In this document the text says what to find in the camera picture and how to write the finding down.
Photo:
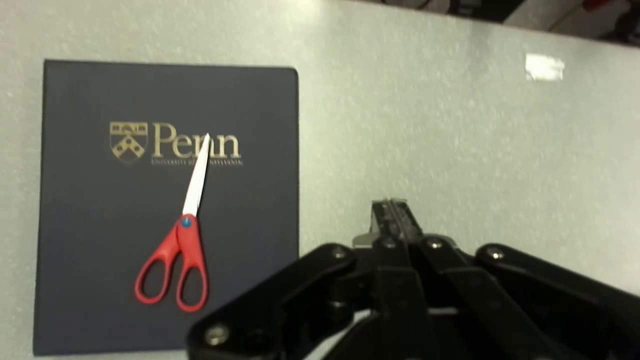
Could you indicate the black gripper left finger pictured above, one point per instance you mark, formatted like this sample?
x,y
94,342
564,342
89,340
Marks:
x,y
280,296

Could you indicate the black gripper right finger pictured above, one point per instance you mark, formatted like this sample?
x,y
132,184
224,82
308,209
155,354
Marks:
x,y
532,293

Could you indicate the navy Penn folder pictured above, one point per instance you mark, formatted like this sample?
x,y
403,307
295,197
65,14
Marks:
x,y
100,232

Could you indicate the white tape patch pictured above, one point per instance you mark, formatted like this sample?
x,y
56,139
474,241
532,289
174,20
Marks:
x,y
545,66

